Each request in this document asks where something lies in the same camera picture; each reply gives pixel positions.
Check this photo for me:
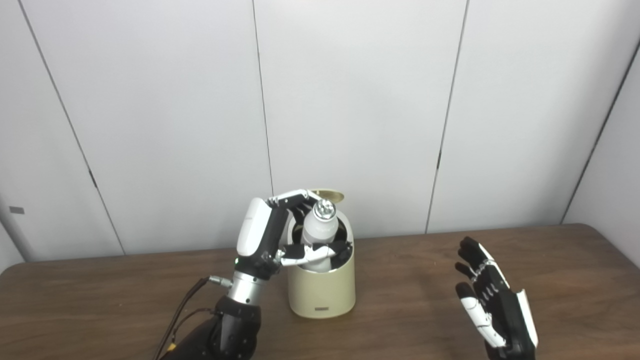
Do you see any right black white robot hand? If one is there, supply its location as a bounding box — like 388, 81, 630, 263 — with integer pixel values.
454, 236, 539, 360

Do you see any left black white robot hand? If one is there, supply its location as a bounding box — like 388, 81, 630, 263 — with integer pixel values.
235, 189, 353, 281

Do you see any small white plastic bottle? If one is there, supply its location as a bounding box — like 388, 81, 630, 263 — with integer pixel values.
301, 198, 339, 273

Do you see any cream-colored lidded bin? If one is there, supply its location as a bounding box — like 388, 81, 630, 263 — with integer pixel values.
286, 189, 357, 319

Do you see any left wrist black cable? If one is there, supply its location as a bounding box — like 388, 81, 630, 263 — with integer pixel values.
154, 275, 233, 360

